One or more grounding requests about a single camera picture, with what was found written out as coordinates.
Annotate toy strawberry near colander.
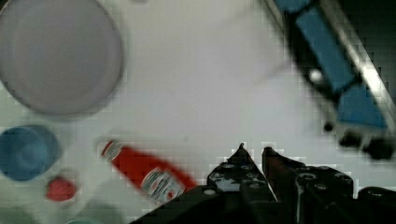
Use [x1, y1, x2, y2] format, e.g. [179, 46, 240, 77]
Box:
[46, 177, 77, 202]

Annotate blue plastic cup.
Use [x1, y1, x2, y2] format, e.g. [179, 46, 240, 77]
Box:
[0, 125, 61, 181]

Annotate red ketchup bottle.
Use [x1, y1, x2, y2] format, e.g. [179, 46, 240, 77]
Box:
[96, 139, 197, 203]

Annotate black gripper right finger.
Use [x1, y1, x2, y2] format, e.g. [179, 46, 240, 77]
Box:
[262, 147, 355, 224]

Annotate lavender round plate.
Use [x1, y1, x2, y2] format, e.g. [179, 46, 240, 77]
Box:
[1, 0, 123, 116]

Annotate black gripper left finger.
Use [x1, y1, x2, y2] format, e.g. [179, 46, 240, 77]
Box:
[206, 143, 277, 224]

